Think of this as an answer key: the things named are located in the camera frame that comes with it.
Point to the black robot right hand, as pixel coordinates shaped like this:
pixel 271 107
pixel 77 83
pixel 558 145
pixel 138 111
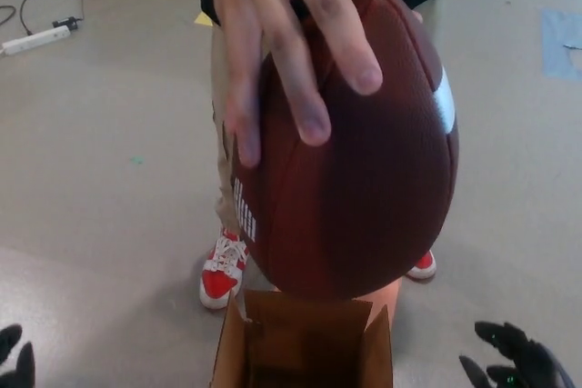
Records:
pixel 518 356

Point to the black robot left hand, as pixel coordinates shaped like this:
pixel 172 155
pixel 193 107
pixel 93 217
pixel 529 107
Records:
pixel 16 356

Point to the person's bare hand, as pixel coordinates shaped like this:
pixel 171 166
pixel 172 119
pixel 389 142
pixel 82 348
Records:
pixel 273 42

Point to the brown american football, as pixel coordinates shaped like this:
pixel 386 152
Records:
pixel 364 179

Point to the yellow sticky note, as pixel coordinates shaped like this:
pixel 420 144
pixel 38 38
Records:
pixel 203 18

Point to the beige trouser leg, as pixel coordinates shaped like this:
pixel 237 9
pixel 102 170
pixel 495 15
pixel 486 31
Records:
pixel 223 124

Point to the red and white sneaker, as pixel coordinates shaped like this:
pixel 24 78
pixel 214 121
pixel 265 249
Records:
pixel 223 272
pixel 424 265

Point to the green tape scrap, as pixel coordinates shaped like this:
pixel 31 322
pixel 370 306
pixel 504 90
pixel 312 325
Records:
pixel 136 160

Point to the brown cardboard box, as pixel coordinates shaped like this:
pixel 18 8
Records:
pixel 314 342

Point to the black power adapter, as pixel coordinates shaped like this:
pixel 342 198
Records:
pixel 67 22

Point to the white power strip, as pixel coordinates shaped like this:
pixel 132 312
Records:
pixel 36 40

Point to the blue tape patch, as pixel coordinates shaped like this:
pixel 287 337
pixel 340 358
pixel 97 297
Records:
pixel 563 45

